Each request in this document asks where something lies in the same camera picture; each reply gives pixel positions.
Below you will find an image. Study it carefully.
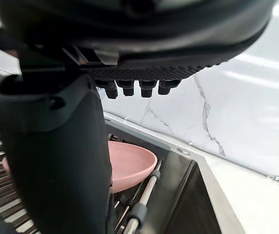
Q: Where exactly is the stainless steel double sink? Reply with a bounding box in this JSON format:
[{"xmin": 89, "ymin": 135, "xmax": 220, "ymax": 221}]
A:
[{"xmin": 0, "ymin": 68, "xmax": 246, "ymax": 234}]

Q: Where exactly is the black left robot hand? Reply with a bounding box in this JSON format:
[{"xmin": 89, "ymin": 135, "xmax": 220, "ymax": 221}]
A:
[{"xmin": 0, "ymin": 0, "xmax": 276, "ymax": 234}]

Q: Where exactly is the pink plate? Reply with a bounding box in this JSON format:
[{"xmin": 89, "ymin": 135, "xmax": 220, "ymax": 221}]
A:
[{"xmin": 2, "ymin": 140, "xmax": 158, "ymax": 194}]

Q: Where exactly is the sink drying rack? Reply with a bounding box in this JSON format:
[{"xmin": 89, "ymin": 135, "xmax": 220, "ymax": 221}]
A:
[{"xmin": 0, "ymin": 117, "xmax": 163, "ymax": 234}]

